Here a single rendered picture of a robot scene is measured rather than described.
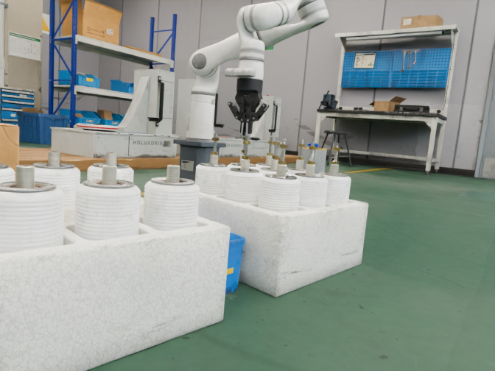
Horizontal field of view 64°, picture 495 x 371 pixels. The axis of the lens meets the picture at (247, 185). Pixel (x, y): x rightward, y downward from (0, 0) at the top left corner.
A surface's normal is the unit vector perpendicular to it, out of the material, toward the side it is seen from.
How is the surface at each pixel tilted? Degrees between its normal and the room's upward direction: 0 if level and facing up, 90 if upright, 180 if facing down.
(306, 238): 90
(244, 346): 0
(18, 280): 90
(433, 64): 90
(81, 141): 90
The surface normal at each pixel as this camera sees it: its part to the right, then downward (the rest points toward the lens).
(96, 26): 0.84, 0.11
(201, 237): 0.70, 0.15
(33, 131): -0.50, 0.11
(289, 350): 0.08, -0.99
